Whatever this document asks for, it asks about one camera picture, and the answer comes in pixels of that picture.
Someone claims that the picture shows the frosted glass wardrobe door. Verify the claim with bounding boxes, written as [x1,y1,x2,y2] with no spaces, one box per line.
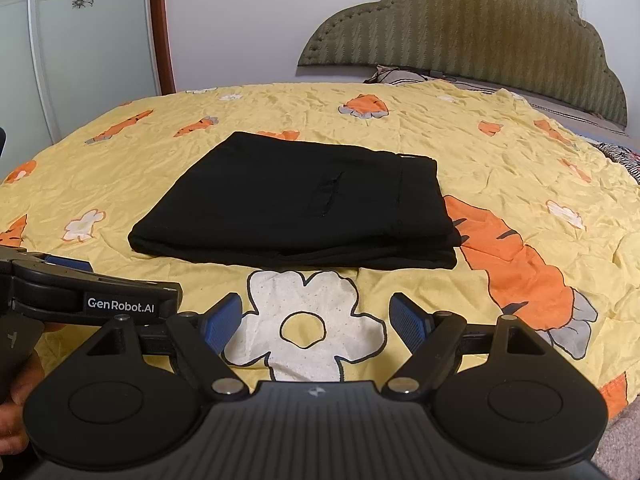
[0,0,177,173]

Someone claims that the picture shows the person's left hand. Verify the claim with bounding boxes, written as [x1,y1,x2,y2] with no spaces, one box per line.
[0,322,67,457]

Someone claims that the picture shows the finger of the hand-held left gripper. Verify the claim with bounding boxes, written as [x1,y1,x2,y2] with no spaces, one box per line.
[0,245,93,275]

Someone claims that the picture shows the black pants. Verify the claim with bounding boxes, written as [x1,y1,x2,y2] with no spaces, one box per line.
[127,131,463,270]

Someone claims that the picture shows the grey striped bed sheet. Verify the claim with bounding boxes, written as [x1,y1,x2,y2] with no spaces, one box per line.
[500,85,640,150]

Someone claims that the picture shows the zebra pattern cloth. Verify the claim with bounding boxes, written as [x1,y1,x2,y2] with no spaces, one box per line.
[592,141,640,187]

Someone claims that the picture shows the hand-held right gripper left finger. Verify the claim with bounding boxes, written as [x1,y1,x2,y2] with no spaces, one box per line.
[80,291,251,402]

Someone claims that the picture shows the patterned pillow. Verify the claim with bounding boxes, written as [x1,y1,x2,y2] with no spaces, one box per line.
[362,64,447,86]

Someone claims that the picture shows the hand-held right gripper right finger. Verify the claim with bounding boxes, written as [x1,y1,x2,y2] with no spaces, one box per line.
[382,292,547,402]

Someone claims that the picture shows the olive upholstered headboard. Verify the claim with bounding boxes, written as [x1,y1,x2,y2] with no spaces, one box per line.
[297,0,629,127]

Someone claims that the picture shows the yellow carrot print blanket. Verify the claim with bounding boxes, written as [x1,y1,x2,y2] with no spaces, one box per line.
[0,80,640,413]

